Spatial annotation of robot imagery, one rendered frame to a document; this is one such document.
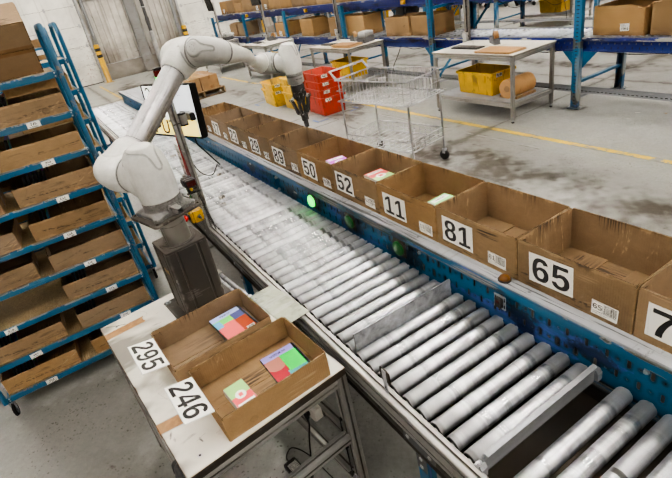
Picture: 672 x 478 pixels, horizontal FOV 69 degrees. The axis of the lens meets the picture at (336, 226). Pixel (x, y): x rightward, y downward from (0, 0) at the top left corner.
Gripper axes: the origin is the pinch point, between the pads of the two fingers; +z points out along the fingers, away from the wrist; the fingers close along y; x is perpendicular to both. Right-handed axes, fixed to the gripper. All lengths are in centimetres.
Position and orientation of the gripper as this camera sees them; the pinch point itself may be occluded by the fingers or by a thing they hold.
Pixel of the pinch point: (305, 120)
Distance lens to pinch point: 275.9
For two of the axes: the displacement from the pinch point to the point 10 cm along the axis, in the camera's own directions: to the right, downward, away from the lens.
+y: 8.2, -4.2, 4.0
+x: -5.4, -3.0, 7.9
